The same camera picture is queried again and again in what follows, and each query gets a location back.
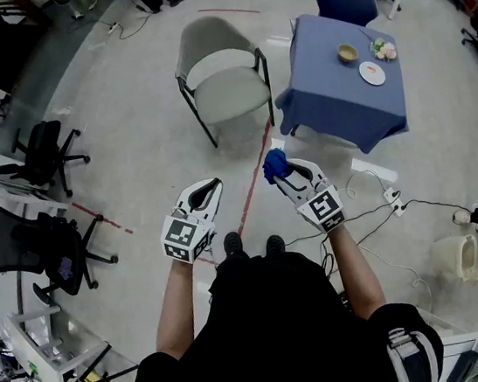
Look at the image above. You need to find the person's right black shoe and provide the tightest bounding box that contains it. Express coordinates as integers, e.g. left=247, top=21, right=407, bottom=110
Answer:
left=263, top=233, right=287, bottom=258

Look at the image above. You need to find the person's black shirt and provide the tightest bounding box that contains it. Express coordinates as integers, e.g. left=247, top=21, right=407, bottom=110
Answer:
left=99, top=229, right=450, bottom=382

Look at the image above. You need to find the person's black shoe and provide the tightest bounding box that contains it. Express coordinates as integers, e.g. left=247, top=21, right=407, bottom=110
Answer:
left=263, top=233, right=287, bottom=258
left=221, top=229, right=250, bottom=261

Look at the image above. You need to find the grey shoulder strap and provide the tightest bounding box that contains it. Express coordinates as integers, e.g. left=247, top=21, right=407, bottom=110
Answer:
left=383, top=322, right=442, bottom=382

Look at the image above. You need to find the blue cloth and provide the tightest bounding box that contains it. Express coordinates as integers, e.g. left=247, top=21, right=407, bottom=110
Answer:
left=259, top=145, right=294, bottom=186

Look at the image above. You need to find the person's right forearm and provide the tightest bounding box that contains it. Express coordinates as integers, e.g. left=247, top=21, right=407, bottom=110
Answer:
left=325, top=221, right=390, bottom=325

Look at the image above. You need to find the grey chair with black legs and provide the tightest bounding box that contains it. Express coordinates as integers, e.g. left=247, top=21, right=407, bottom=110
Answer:
left=167, top=8, right=280, bottom=154

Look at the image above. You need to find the white plate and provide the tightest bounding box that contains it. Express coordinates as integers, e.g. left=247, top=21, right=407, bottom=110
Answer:
left=357, top=58, right=388, bottom=89

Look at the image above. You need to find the black cable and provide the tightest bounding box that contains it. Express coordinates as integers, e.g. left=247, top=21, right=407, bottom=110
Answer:
left=281, top=190, right=475, bottom=256

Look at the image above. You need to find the person's left forearm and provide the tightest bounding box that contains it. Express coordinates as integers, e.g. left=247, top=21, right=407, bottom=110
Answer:
left=143, top=255, right=212, bottom=362

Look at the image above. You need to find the white cable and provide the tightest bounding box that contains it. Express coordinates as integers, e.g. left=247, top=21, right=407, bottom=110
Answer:
left=355, top=233, right=435, bottom=320

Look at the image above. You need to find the flower bouquet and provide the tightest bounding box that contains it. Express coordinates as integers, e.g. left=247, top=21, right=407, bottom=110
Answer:
left=368, top=34, right=398, bottom=65

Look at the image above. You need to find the wooden bowl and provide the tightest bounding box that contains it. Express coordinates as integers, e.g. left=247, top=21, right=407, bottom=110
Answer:
left=336, top=41, right=360, bottom=65

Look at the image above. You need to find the white desk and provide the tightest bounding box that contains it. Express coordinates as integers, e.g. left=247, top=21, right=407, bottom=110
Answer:
left=0, top=151, right=71, bottom=232

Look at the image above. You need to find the table with blue tablecloth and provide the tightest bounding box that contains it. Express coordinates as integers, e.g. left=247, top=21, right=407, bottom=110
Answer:
left=262, top=1, right=414, bottom=167

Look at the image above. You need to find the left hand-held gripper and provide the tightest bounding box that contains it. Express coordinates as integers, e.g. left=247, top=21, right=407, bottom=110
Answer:
left=152, top=177, right=234, bottom=268

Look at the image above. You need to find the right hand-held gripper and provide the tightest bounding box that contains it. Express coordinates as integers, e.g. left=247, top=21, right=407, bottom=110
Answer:
left=270, top=152, right=350, bottom=241

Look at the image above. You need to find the person's left black shoe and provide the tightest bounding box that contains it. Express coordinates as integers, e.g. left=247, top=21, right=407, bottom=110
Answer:
left=221, top=229, right=250, bottom=261

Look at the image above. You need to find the white shelf frame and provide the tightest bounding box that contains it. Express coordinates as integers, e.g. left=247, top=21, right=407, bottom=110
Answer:
left=5, top=295, right=142, bottom=382

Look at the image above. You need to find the beige trash bin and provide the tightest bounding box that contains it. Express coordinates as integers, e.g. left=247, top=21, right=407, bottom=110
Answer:
left=427, top=232, right=478, bottom=289

